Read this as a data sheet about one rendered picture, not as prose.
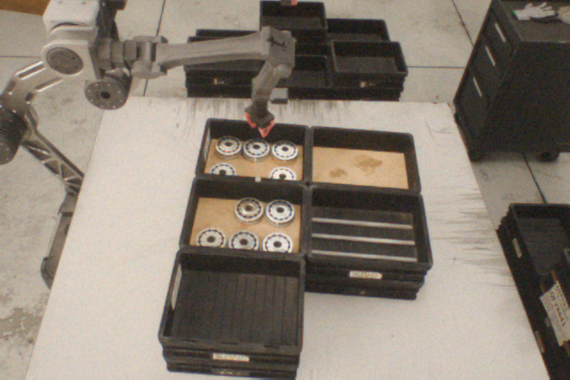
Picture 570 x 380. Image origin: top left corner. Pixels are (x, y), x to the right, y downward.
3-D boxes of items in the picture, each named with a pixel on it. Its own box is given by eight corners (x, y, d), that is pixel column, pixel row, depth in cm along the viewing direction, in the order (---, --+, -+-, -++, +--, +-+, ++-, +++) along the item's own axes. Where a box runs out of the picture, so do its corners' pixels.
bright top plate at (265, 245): (263, 259, 173) (263, 258, 173) (261, 233, 180) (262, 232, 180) (294, 258, 174) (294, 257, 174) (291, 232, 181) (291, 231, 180)
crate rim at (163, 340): (157, 344, 147) (156, 341, 146) (177, 252, 168) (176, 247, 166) (302, 355, 147) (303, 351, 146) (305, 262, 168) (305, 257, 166)
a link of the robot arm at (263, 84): (274, 29, 141) (274, 69, 140) (296, 31, 143) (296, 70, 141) (250, 76, 183) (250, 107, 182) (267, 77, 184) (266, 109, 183)
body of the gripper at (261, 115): (256, 105, 199) (257, 90, 193) (275, 119, 194) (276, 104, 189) (243, 112, 196) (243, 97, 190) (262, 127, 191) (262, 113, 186)
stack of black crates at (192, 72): (189, 130, 312) (183, 68, 279) (193, 97, 332) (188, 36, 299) (257, 132, 315) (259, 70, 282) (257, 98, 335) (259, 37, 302)
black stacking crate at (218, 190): (181, 267, 175) (177, 248, 166) (196, 197, 195) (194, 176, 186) (302, 277, 175) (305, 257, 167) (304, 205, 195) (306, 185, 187)
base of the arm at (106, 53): (102, 61, 152) (93, 25, 144) (132, 62, 153) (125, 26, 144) (96, 81, 147) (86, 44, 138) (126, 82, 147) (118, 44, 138)
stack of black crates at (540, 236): (582, 302, 250) (606, 276, 233) (517, 302, 248) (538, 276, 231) (549, 230, 277) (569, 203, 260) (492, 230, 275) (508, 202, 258)
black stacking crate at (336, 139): (305, 205, 195) (308, 184, 187) (307, 147, 215) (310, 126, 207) (413, 213, 195) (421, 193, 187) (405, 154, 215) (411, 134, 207)
